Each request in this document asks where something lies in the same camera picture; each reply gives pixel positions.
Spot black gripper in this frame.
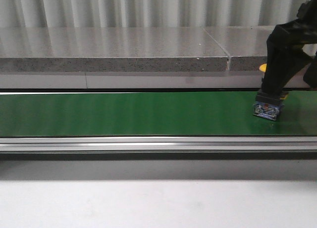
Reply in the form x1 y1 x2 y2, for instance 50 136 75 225
261 0 317 95

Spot yellow mushroom push button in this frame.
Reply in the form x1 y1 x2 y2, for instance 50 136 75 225
252 63 289 122

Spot grey stone slab right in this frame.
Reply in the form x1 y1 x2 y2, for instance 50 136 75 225
204 26 274 72

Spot grey stone slab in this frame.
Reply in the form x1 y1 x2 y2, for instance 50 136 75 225
204 26 274 72
0 27 228 73

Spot grey stone slab left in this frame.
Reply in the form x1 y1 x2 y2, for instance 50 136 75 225
0 27 228 73

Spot green conveyor belt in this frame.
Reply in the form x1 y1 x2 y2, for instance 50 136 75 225
0 91 317 137

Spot white corrugated curtain backdrop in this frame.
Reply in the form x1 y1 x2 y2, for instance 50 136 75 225
0 0 306 28

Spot white panel under slabs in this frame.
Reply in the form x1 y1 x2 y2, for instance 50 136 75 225
0 71 312 90

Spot aluminium conveyor side rail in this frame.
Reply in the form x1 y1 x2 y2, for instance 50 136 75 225
0 136 317 160

